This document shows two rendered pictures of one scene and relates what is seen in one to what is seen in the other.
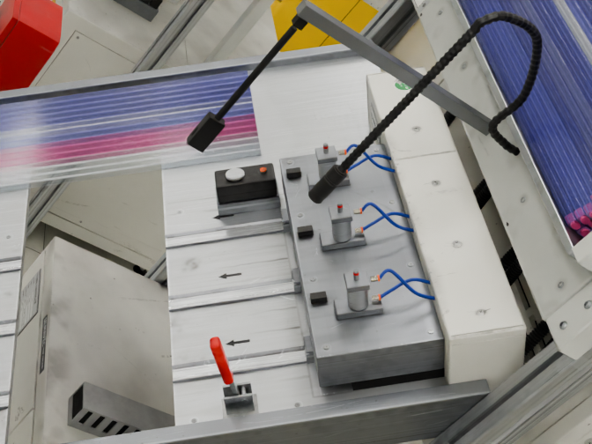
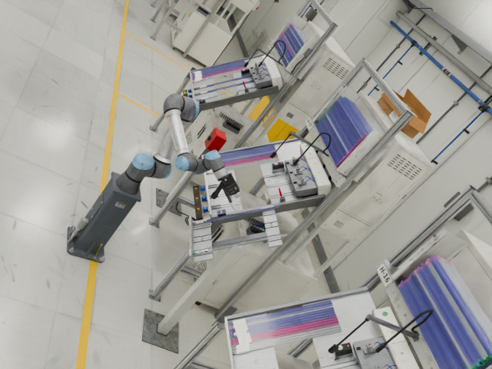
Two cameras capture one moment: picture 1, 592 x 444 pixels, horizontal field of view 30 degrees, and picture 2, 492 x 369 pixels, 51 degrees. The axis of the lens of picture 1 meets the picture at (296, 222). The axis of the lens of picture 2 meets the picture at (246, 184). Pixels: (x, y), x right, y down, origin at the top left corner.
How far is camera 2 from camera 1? 202 cm
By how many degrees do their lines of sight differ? 4
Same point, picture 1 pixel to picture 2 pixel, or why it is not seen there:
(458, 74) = (318, 143)
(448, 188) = (316, 163)
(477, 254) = (322, 173)
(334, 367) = (299, 192)
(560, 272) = (335, 173)
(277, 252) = (285, 177)
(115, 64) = (230, 146)
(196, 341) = (272, 192)
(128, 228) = not seen: hidden behind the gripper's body
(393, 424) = (309, 202)
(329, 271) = (296, 178)
